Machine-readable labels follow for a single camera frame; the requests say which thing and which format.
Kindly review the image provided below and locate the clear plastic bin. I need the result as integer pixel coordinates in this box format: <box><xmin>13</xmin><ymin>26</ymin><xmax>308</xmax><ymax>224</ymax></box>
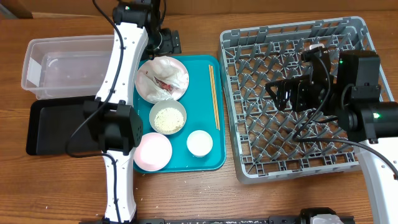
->
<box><xmin>21</xmin><ymin>35</ymin><xmax>114</xmax><ymax>100</ymax></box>

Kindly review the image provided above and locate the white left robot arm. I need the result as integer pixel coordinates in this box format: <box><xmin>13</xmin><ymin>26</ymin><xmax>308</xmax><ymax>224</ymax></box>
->
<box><xmin>83</xmin><ymin>1</ymin><xmax>166</xmax><ymax>223</ymax></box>

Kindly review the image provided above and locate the grey bowl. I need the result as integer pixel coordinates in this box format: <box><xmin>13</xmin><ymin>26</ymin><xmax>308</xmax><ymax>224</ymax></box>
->
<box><xmin>149</xmin><ymin>100</ymin><xmax>187</xmax><ymax>135</ymax></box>

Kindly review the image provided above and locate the cardboard box wall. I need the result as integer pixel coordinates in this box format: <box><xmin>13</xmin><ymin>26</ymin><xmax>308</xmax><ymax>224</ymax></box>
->
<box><xmin>1</xmin><ymin>0</ymin><xmax>397</xmax><ymax>18</ymax></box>

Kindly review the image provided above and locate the small pink plate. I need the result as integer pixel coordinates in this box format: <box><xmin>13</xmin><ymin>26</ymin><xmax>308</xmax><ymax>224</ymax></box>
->
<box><xmin>134</xmin><ymin>133</ymin><xmax>172</xmax><ymax>172</ymax></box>

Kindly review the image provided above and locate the wooden chopstick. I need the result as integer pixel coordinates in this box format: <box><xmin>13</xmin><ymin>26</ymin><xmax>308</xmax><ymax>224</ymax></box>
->
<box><xmin>209</xmin><ymin>65</ymin><xmax>220</xmax><ymax>130</ymax></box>
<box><xmin>208</xmin><ymin>65</ymin><xmax>219</xmax><ymax>130</ymax></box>

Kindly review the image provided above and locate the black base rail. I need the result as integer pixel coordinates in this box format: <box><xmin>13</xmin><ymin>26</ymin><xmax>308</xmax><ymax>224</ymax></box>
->
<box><xmin>79</xmin><ymin>207</ymin><xmax>355</xmax><ymax>224</ymax></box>

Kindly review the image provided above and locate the teal plastic tray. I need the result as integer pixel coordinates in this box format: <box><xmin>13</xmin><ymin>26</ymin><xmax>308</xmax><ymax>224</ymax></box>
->
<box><xmin>158</xmin><ymin>55</ymin><xmax>226</xmax><ymax>173</ymax></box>

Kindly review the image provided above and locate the black plastic bin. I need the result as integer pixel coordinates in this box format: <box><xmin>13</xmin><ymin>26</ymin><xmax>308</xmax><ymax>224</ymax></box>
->
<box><xmin>25</xmin><ymin>96</ymin><xmax>94</xmax><ymax>156</ymax></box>

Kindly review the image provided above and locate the grey dishwasher rack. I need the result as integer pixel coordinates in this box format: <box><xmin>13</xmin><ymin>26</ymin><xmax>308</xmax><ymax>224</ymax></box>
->
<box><xmin>219</xmin><ymin>16</ymin><xmax>395</xmax><ymax>185</ymax></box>

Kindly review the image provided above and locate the pile of rice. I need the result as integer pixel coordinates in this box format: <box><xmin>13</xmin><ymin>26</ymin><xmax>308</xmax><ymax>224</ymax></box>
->
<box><xmin>154</xmin><ymin>108</ymin><xmax>184</xmax><ymax>134</ymax></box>

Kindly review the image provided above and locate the white plastic wrapper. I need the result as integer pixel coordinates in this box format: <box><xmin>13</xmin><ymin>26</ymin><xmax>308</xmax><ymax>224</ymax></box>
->
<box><xmin>138</xmin><ymin>57</ymin><xmax>190</xmax><ymax>100</ymax></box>

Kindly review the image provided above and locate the white cup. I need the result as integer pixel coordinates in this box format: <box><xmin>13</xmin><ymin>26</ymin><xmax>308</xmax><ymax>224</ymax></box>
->
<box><xmin>187</xmin><ymin>130</ymin><xmax>213</xmax><ymax>157</ymax></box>

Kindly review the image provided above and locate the large pink plate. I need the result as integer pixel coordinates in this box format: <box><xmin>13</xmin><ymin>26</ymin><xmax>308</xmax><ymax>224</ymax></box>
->
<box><xmin>135</xmin><ymin>55</ymin><xmax>190</xmax><ymax>105</ymax></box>

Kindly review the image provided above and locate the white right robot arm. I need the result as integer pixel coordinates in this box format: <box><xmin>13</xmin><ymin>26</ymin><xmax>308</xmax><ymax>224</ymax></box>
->
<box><xmin>265</xmin><ymin>47</ymin><xmax>397</xmax><ymax>223</ymax></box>

